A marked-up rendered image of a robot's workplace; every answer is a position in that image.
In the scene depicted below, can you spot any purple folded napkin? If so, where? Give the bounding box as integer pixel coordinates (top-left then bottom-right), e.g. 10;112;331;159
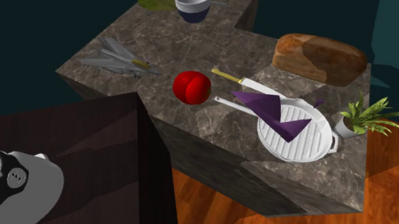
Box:
231;82;328;147

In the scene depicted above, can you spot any grey toy jet plane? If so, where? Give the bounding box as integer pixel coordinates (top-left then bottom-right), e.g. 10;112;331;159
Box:
76;32;163;85

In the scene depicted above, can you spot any white grill pan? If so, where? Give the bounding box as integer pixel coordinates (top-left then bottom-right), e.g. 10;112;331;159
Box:
213;87;341;171

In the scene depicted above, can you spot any dark robot stand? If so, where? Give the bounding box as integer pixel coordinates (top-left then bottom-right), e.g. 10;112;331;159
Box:
0;89;179;224

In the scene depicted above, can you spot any brown bread loaf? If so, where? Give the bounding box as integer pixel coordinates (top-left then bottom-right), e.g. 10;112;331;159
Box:
270;27;371;93

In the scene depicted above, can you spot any potted green plant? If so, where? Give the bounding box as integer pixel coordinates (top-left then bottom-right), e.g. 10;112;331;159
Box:
331;87;399;142

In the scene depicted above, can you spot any yellow-handled knife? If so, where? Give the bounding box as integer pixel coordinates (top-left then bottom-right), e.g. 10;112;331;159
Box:
211;62;287;105

